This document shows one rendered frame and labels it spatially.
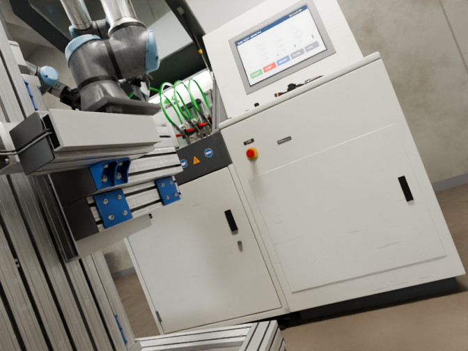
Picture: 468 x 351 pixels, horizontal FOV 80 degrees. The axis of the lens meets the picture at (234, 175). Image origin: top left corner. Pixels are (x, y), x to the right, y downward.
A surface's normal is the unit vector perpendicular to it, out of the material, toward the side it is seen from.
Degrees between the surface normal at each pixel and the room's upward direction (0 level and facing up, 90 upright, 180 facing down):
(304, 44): 76
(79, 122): 90
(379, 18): 90
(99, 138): 90
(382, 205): 90
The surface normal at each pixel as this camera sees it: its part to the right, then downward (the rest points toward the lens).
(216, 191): -0.27, 0.10
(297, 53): -0.35, -0.13
